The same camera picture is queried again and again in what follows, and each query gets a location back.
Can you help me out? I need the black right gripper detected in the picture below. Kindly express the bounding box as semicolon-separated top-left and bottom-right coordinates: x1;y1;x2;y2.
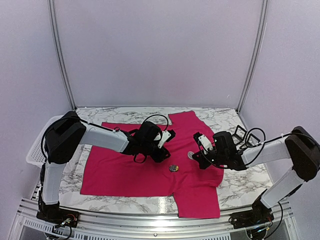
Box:
192;146;228;170

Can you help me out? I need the gold brooch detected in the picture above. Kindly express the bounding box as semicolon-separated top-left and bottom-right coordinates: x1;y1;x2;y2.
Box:
187;151;195;159

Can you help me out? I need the round silver blue brooch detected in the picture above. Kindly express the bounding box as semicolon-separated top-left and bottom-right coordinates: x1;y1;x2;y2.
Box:
168;164;179;173

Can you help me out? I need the magenta t-shirt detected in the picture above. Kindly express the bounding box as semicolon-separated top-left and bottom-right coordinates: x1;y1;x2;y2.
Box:
80;111;224;219

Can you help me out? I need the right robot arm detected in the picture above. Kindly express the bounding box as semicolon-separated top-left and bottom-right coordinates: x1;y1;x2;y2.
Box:
187;125;320;229

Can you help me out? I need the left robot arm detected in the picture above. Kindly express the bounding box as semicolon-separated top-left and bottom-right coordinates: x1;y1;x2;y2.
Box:
36;111;176;225

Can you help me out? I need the black hexagonal brooch display case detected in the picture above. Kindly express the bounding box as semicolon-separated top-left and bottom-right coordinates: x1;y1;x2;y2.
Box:
231;125;261;150

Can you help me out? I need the white plastic perforated basket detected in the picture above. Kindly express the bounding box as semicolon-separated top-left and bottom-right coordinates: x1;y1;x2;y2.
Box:
25;115;62;168

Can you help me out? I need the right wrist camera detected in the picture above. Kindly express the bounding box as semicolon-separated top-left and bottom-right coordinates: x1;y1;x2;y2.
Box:
193;132;213;154

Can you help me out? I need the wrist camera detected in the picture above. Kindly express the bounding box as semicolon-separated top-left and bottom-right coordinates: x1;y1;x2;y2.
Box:
193;132;213;154
154;129;176;149

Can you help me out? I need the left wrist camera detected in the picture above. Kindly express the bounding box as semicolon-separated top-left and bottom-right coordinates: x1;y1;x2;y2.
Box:
154;129;176;149

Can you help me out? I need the right aluminium frame post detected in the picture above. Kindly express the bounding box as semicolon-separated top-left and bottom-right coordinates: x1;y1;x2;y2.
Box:
236;0;269;114

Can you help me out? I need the aluminium frame post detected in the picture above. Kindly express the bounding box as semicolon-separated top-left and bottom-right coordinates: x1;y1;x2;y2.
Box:
236;0;269;114
47;0;77;111

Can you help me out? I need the aluminium front rail base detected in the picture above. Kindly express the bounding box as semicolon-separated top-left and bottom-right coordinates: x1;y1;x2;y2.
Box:
9;197;293;240

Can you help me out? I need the left aluminium frame post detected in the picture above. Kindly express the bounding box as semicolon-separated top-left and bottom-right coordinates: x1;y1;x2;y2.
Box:
47;0;77;111

